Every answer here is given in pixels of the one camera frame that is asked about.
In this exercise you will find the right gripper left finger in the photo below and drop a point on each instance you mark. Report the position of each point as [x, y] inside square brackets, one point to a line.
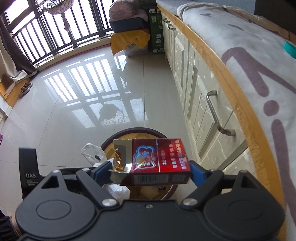
[92, 180]

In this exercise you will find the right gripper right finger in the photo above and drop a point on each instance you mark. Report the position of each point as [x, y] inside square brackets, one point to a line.
[207, 183]

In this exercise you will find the red cigarette pack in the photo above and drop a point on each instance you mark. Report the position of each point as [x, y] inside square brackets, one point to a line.
[150, 162]

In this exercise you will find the white red plastic bag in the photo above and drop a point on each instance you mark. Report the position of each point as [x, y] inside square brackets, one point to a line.
[95, 157]

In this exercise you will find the white cabinet drawers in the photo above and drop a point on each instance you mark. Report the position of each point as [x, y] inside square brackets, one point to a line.
[216, 137]

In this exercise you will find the pair of slippers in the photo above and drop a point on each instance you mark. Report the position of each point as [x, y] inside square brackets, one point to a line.
[25, 89]

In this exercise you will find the brown curtain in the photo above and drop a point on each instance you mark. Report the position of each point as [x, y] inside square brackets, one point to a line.
[14, 64]

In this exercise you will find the cartoon print bed sheet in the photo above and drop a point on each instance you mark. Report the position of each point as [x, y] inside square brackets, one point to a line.
[252, 48]

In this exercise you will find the yellow cloth covered bag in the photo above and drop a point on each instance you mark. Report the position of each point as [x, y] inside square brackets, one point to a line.
[120, 41]

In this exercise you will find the teal round lid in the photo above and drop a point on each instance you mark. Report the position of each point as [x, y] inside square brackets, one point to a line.
[290, 49]

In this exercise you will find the black balcony railing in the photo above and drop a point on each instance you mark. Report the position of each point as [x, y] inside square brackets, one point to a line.
[40, 35]

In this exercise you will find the dark blue box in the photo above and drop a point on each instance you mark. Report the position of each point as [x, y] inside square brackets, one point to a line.
[129, 25]

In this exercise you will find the green carton box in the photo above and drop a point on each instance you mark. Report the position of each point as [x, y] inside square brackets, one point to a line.
[157, 36]

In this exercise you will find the purple plush cushion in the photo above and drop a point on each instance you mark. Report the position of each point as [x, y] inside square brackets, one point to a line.
[122, 10]

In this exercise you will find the hanging net basket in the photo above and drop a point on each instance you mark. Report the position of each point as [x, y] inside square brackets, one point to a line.
[56, 7]

